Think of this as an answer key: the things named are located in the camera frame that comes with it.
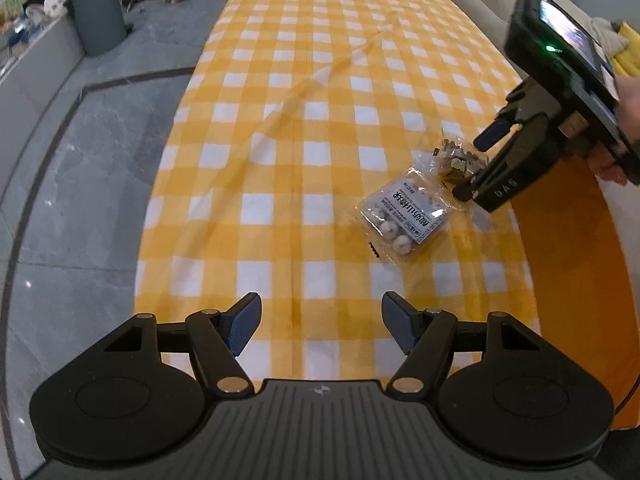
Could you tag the yellow checked tablecloth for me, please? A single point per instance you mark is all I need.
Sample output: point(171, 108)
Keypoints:
point(300, 110)

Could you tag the beige cushion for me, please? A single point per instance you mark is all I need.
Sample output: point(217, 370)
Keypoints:
point(602, 35)

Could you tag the yellow blanket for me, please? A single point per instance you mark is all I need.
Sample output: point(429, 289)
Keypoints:
point(629, 55)

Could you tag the small clear dark-bits packet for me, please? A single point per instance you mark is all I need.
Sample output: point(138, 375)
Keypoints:
point(457, 160)

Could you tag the orange cardboard box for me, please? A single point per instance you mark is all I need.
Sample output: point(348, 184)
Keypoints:
point(575, 285)

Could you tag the white helmet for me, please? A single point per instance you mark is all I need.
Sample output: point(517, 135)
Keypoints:
point(55, 2)

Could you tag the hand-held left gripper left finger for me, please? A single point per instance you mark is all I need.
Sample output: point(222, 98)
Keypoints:
point(242, 322)

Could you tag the person's right hand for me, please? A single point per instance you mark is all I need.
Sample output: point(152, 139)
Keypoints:
point(631, 105)

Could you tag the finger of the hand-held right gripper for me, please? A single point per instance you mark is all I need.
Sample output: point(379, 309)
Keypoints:
point(492, 134)
point(505, 175)

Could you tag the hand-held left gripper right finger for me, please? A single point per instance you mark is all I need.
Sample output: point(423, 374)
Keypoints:
point(400, 322)

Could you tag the clear white-ball snack packet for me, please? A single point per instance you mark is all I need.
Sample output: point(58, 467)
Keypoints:
point(405, 210)

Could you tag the grey low cabinet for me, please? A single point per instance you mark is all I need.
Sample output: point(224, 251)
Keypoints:
point(35, 75)

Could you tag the grey trash bin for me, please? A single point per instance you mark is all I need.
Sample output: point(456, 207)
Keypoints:
point(97, 15)

